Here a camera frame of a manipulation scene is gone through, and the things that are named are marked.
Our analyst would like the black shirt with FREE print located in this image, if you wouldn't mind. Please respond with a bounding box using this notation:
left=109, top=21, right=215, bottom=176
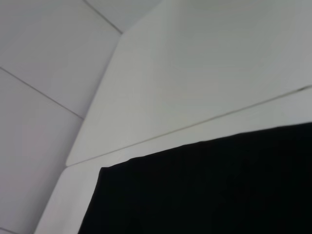
left=78, top=121, right=312, bottom=234

